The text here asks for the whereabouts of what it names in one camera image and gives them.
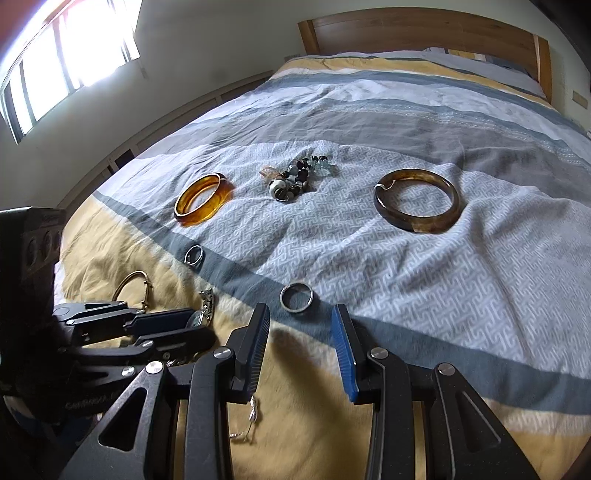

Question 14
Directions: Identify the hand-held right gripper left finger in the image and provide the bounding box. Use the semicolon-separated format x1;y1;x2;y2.
60;302;273;480

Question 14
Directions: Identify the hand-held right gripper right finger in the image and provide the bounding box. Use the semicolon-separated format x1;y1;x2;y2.
330;304;541;480

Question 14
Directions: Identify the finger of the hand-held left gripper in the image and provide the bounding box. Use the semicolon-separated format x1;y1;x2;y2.
69;325;219;370
52;300;195;337

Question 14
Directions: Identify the silver link bracelet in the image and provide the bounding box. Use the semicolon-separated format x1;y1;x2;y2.
191;288;219;328

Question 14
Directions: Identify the amber translucent bangle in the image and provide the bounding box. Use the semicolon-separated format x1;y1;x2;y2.
174;172;235;227

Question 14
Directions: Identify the mixed bead bracelet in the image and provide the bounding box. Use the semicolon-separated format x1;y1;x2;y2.
259;154;337;204

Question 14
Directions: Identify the striped grey yellow duvet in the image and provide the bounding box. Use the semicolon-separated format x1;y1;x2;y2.
53;48;591;480

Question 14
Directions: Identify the dark brown round bangle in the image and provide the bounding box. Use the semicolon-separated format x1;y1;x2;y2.
373;169;462;233

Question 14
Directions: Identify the bright window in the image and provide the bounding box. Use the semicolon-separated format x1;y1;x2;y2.
0;0;142;145

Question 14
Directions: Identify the grey pillow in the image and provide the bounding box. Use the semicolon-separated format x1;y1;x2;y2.
383;46;548;99

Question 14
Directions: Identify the wooden headboard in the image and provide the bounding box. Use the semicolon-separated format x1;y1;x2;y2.
298;8;553;103

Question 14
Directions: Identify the grey metal ring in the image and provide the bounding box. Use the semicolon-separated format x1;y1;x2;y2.
280;282;315;314

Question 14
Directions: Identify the thin silver chain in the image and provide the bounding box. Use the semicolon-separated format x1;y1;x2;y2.
229;398;262;445

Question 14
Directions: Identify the wooden bed side frame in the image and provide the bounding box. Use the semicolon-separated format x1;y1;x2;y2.
58;69;276;209

